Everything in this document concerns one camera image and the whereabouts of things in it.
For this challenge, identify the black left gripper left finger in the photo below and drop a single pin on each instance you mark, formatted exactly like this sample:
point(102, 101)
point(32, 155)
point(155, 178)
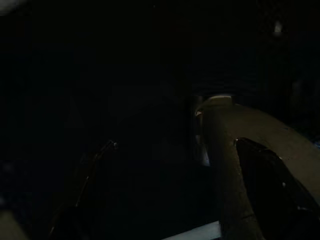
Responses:
point(85, 200)

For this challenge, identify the tan fabric sofa armrest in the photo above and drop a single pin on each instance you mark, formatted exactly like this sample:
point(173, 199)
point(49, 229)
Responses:
point(225, 150)

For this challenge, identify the pale flat board edge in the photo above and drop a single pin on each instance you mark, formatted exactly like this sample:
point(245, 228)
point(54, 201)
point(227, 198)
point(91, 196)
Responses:
point(197, 231)

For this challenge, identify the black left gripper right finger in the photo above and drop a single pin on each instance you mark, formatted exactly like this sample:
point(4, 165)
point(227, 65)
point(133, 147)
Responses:
point(275, 195)

